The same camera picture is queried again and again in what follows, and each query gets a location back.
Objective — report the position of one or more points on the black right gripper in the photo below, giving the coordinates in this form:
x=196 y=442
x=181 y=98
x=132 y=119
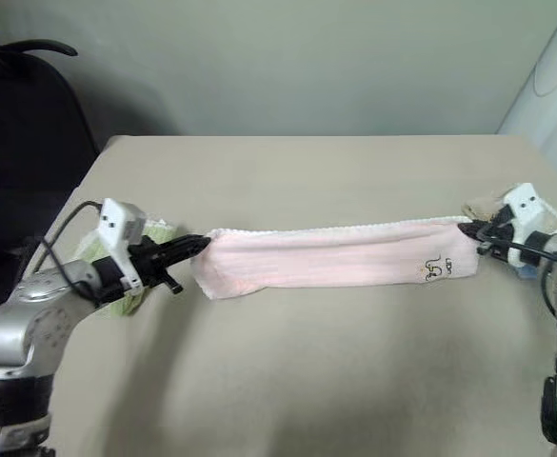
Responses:
x=497 y=238

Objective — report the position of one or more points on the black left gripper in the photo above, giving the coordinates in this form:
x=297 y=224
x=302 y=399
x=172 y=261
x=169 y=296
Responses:
x=150 y=261

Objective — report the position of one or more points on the pink ribbed towel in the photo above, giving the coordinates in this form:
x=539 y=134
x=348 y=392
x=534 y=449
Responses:
x=335 y=257

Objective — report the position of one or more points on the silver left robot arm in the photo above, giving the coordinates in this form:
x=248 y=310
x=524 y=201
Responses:
x=25 y=323

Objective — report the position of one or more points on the beige towel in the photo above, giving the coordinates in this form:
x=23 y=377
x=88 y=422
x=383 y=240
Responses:
x=480 y=207

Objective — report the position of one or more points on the light blue towel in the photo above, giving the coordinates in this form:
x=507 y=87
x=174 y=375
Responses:
x=528 y=273

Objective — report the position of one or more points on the light green towel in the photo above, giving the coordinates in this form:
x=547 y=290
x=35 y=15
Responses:
x=94 y=245

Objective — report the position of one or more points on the white panel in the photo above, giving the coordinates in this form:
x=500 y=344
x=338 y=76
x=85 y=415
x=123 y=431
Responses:
x=551 y=71

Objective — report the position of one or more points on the black chair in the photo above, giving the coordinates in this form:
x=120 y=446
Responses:
x=16 y=157

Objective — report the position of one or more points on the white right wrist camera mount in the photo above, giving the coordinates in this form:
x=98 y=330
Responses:
x=525 y=204

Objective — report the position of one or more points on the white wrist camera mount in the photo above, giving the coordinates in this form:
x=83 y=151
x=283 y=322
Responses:
x=525 y=204
x=116 y=226

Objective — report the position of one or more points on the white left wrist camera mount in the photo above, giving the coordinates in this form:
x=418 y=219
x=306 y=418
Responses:
x=116 y=226

